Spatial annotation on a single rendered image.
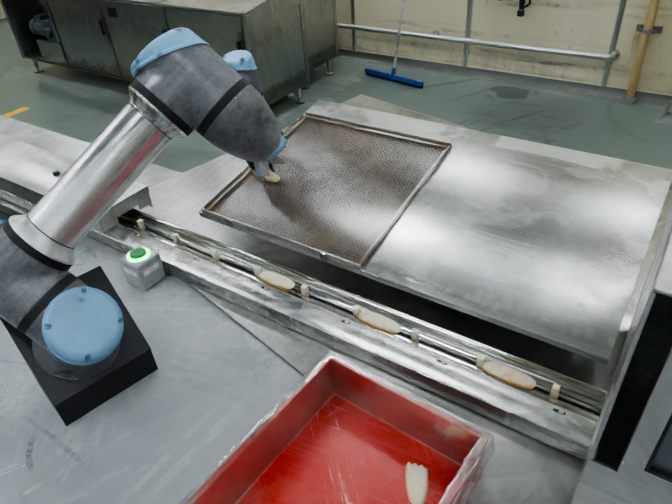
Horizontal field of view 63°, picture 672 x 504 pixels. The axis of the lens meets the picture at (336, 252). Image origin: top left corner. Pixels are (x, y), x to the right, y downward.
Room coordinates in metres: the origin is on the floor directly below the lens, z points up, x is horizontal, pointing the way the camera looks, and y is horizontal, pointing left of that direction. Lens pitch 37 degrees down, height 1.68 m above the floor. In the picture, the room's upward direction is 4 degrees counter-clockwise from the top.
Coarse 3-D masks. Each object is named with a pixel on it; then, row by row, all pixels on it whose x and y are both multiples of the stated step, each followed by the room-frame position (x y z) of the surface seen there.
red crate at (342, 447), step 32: (320, 416) 0.63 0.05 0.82; (352, 416) 0.63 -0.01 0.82; (288, 448) 0.57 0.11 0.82; (320, 448) 0.57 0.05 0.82; (352, 448) 0.56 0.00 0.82; (384, 448) 0.56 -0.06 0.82; (416, 448) 0.55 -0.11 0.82; (256, 480) 0.51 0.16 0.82; (288, 480) 0.51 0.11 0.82; (320, 480) 0.51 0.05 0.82; (352, 480) 0.50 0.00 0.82; (384, 480) 0.50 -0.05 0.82; (448, 480) 0.49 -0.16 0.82
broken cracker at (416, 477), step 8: (408, 464) 0.52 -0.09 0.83; (416, 464) 0.52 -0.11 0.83; (408, 472) 0.50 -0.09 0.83; (416, 472) 0.50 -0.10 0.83; (424, 472) 0.50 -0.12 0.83; (408, 480) 0.49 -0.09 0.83; (416, 480) 0.49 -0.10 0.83; (424, 480) 0.49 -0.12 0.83; (408, 488) 0.48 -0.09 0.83; (416, 488) 0.47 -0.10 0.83; (424, 488) 0.47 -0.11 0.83; (408, 496) 0.46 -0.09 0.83; (416, 496) 0.46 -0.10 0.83; (424, 496) 0.46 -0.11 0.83
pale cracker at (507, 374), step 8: (488, 368) 0.69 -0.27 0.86; (496, 368) 0.68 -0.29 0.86; (504, 368) 0.68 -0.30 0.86; (512, 368) 0.68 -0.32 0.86; (496, 376) 0.67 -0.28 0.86; (504, 376) 0.67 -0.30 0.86; (512, 376) 0.66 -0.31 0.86; (520, 376) 0.66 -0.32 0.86; (528, 376) 0.66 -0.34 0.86; (512, 384) 0.65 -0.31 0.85; (520, 384) 0.65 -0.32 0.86; (528, 384) 0.64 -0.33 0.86
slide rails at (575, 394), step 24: (168, 240) 1.21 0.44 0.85; (192, 240) 1.20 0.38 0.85; (240, 264) 1.08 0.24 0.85; (312, 288) 0.97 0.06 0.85; (336, 312) 0.88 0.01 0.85; (432, 336) 0.79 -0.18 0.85; (456, 360) 0.72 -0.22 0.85; (552, 384) 0.65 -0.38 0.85; (576, 408) 0.59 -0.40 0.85; (600, 408) 0.59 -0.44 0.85
